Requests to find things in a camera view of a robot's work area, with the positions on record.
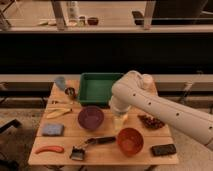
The purple bowl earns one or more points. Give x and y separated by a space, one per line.
90 117

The white bottle on shelf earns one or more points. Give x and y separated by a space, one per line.
72 12

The dark metal can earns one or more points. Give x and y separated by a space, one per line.
70 91

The green plastic tray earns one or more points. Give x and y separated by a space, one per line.
95 88

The black-handled scraper tool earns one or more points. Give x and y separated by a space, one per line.
78 152

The yellow banana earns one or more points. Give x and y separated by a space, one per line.
57 113

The small jar on shelf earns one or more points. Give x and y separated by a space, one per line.
82 21

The bunch of dark grapes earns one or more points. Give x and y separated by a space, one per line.
151 123

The yellow apple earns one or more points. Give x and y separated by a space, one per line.
125 117

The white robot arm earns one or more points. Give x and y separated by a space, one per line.
138 90

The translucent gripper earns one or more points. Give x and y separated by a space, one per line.
118 122

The blue sponge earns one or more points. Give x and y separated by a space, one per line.
52 129

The black smartphone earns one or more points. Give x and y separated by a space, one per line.
163 150

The light blue cup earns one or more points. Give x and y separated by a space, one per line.
60 83

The red-orange bowl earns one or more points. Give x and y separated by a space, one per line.
130 141

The dark red bowl on shelf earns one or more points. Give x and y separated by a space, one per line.
92 21

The white paper cup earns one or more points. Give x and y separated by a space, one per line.
147 81

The orange carrot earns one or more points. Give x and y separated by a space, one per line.
57 149

